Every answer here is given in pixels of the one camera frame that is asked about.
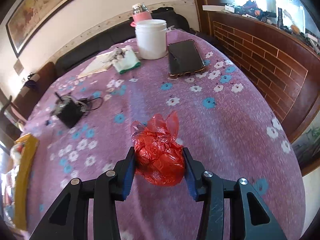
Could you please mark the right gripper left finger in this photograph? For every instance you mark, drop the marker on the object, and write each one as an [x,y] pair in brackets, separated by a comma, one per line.
[67,217]

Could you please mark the red plastic bag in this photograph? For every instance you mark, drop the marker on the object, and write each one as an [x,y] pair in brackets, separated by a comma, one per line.
[159,158]

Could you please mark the black sofa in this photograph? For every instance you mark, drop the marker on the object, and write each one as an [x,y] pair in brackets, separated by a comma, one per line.
[114,35]

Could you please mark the black smartphone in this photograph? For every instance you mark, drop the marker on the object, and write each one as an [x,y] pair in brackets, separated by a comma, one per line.
[184,59]

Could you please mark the paper notebook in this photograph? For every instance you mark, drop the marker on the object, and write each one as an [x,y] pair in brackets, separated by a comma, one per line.
[100,63]

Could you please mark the framed painting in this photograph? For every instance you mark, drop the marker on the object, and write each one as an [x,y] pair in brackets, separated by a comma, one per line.
[28,17]

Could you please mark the brown armchair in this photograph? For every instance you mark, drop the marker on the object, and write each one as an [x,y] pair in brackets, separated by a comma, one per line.
[33,90]

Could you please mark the pink thermos bottle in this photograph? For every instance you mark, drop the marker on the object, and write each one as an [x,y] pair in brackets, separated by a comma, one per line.
[140,13]

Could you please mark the white plastic jar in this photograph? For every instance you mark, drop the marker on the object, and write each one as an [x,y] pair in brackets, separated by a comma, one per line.
[151,38]

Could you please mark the yellow cardboard box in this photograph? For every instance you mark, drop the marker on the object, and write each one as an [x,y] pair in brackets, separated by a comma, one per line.
[22,180]

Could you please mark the black electric motor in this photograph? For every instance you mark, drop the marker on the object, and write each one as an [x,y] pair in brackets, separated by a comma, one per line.
[69,110]

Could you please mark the purple floral tablecloth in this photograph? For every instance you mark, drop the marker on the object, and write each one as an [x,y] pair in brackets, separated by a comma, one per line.
[225,119]

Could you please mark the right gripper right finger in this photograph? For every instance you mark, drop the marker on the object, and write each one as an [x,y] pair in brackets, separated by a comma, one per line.
[250,217]

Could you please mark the white work glove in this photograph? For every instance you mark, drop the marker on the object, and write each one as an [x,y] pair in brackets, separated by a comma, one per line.
[124,59]

